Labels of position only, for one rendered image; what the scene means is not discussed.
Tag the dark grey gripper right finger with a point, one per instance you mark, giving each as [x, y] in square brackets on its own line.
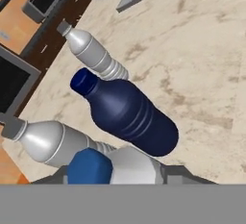
[173, 173]

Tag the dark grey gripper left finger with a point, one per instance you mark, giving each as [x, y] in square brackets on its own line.
[57, 175]

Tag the large grey ribbed bottle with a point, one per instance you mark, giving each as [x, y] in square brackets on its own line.
[48, 139]

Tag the white bottle with blue cap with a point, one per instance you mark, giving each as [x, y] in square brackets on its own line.
[128, 167]

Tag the dark blue plastic bottle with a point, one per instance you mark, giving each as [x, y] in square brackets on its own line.
[128, 112]

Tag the grey appliance with black front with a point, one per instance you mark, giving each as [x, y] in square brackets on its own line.
[12, 80]

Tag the small grey ribbed bottle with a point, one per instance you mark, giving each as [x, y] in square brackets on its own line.
[89, 50]

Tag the dark brown cupboard run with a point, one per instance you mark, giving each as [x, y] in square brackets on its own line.
[56, 30]

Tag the grey open box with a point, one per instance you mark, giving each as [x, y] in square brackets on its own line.
[41, 2]

